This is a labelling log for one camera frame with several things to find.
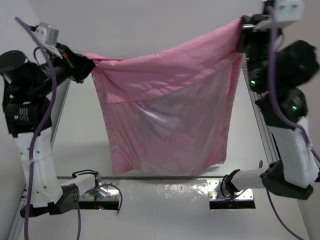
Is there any metal base plate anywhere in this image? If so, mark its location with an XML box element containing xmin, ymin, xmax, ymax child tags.
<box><xmin>207</xmin><ymin>178</ymin><xmax>254</xmax><ymax>202</ymax></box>
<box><xmin>79</xmin><ymin>180</ymin><xmax>120</xmax><ymax>201</ymax></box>

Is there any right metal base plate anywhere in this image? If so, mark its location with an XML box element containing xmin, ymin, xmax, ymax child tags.
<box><xmin>207</xmin><ymin>178</ymin><xmax>254</xmax><ymax>202</ymax></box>

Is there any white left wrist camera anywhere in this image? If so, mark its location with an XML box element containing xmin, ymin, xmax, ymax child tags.
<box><xmin>34</xmin><ymin>22</ymin><xmax>59</xmax><ymax>47</ymax></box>

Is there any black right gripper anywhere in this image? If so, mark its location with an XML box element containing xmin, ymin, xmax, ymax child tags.
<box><xmin>232</xmin><ymin>12</ymin><xmax>280</xmax><ymax>91</ymax></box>

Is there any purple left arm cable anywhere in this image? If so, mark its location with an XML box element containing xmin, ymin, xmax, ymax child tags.
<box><xmin>14</xmin><ymin>16</ymin><xmax>123</xmax><ymax>240</ymax></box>

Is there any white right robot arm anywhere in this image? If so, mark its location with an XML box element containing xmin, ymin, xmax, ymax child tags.
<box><xmin>220</xmin><ymin>14</ymin><xmax>320</xmax><ymax>200</ymax></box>

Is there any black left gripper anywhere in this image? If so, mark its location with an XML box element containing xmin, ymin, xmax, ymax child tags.
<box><xmin>31</xmin><ymin>40</ymin><xmax>98</xmax><ymax>92</ymax></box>

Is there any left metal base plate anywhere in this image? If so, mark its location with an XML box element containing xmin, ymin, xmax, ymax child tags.
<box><xmin>79</xmin><ymin>180</ymin><xmax>120</xmax><ymax>201</ymax></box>

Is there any pink pillowcase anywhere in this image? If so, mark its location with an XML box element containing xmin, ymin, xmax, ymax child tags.
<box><xmin>86</xmin><ymin>19</ymin><xmax>243</xmax><ymax>176</ymax></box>

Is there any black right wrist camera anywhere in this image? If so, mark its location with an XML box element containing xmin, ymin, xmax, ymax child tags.
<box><xmin>253</xmin><ymin>0</ymin><xmax>305</xmax><ymax>31</ymax></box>

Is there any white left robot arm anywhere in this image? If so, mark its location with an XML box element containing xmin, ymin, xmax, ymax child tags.
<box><xmin>0</xmin><ymin>44</ymin><xmax>99</xmax><ymax>218</ymax></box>

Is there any white front cover board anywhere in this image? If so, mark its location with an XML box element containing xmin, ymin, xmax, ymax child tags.
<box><xmin>29</xmin><ymin>181</ymin><xmax>309</xmax><ymax>240</ymax></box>

